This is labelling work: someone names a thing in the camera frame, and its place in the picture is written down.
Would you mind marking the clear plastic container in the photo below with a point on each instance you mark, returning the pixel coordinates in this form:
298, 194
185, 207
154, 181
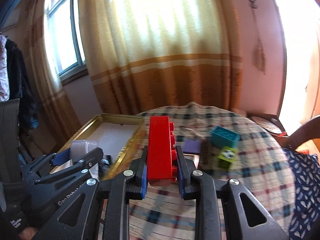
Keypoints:
80, 147

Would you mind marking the purple block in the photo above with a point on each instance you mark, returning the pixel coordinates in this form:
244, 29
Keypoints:
192, 147

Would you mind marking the teal building block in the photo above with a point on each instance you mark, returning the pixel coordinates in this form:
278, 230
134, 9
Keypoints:
223, 137

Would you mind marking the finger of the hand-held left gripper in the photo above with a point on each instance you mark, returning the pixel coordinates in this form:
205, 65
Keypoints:
61, 156
85, 162

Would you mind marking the golden tin box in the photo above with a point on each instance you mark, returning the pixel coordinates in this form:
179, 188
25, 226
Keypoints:
130, 142

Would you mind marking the dark hanging jacket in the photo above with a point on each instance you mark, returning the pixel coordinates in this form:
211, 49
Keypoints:
21, 85

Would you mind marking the hanging wall ornament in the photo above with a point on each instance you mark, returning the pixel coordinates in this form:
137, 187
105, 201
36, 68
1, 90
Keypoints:
258, 50

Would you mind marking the pink hanging garment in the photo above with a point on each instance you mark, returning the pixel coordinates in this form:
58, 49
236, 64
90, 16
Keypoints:
3, 67

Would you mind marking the blue patterned cushion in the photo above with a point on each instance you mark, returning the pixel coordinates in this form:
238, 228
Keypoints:
305, 185

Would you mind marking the green soccer ball cube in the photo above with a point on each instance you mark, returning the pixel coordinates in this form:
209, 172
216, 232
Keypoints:
226, 158

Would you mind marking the small black toy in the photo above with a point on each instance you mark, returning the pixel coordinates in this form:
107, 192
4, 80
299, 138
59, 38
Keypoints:
105, 163

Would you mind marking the yellow and brown curtain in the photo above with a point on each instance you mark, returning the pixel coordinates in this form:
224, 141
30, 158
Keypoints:
47, 100
160, 55

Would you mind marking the window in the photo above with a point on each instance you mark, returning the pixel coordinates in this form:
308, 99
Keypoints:
67, 42

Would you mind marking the black suitcase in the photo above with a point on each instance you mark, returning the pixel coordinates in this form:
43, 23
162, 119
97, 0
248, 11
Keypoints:
10, 140

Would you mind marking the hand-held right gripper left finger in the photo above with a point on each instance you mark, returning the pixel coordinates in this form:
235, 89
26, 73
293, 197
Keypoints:
143, 180

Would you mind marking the brown comb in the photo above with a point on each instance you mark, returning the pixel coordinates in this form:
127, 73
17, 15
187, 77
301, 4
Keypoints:
206, 152

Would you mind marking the round decorated plate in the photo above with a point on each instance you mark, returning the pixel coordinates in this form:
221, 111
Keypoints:
268, 125

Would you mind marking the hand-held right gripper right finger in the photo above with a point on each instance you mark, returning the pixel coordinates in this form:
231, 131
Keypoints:
181, 177

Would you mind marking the red building block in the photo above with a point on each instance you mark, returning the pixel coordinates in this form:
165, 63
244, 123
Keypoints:
160, 150

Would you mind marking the plaid cloth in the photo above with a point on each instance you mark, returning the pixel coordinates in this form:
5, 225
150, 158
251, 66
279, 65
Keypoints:
250, 180

